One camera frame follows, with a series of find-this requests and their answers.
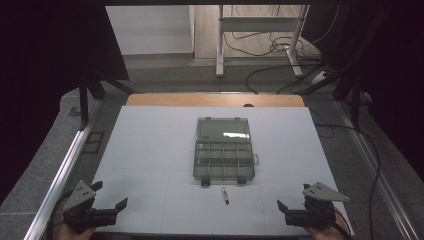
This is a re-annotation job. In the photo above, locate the person's right hand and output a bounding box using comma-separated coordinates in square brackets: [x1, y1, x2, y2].
[301, 213, 351, 240]

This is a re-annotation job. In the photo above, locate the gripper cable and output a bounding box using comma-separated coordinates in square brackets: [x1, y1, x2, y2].
[332, 207, 352, 240]
[48, 189, 75, 234]

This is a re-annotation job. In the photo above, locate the white table mat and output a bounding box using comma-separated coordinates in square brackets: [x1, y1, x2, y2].
[89, 105, 355, 237]

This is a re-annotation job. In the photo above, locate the white power strip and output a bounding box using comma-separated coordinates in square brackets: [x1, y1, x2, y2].
[310, 70, 330, 85]

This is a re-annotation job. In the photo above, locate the aluminium rail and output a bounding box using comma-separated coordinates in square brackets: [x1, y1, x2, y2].
[334, 99, 424, 240]
[23, 99, 103, 240]

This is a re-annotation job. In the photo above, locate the long black cable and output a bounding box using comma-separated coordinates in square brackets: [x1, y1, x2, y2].
[313, 109, 382, 240]

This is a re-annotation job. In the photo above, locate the tangle of black cables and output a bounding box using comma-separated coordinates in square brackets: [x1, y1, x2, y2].
[222, 29, 323, 63]

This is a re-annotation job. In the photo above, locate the person's left hand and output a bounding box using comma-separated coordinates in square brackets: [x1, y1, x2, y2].
[52, 223, 96, 240]

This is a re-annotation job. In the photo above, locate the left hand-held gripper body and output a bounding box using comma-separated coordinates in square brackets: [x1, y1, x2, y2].
[62, 180, 119, 235]

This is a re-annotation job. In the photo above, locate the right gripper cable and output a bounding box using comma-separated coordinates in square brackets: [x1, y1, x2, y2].
[332, 207, 352, 240]

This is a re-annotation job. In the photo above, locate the black metal stand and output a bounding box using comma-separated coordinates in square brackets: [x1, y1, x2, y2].
[77, 65, 135, 132]
[299, 56, 368, 130]

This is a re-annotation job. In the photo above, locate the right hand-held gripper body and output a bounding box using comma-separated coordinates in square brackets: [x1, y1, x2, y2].
[284, 181, 351, 231]

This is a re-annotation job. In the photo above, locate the black floor cable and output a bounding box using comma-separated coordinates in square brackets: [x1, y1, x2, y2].
[244, 63, 323, 95]

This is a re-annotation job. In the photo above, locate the dark curtain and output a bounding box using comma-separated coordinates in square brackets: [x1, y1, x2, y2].
[0, 0, 130, 205]
[301, 0, 424, 184]

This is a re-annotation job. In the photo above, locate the grey clear plastic organizer box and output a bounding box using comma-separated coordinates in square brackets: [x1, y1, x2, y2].
[192, 116, 260, 187]

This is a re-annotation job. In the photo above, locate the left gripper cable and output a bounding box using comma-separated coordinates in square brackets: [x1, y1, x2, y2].
[48, 189, 75, 234]

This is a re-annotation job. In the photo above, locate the white metal desk frame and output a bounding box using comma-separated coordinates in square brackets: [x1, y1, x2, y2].
[215, 4, 310, 79]

